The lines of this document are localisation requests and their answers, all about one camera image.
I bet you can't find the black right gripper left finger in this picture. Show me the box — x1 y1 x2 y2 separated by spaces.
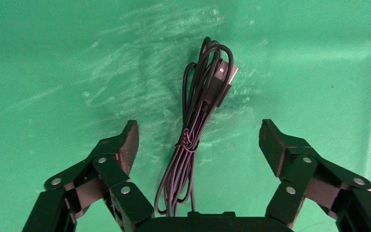
21 120 156 232

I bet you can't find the green table cloth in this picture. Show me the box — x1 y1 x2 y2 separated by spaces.
0 0 371 232

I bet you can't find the black wired computer mouse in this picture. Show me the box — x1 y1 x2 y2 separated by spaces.
154 36 239 217

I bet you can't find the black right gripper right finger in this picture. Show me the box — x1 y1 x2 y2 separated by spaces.
258 119 371 232

